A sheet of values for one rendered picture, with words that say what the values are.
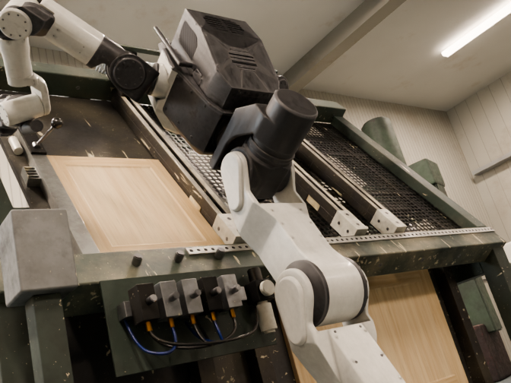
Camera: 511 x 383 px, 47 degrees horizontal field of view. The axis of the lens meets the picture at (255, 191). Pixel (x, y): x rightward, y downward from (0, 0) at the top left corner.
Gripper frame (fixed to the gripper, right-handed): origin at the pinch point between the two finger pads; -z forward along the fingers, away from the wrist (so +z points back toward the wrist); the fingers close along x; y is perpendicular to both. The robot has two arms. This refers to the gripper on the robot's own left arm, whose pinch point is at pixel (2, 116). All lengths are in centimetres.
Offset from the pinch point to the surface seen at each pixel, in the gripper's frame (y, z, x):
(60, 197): 13.3, 12.2, 24.5
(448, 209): 198, 21, 31
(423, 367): 151, 41, 94
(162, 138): 64, -17, 2
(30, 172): 8.7, -1.8, 16.6
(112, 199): 31.2, 8.9, 25.1
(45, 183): 11.2, 4.8, 20.1
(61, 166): 20.4, -7.1, 14.4
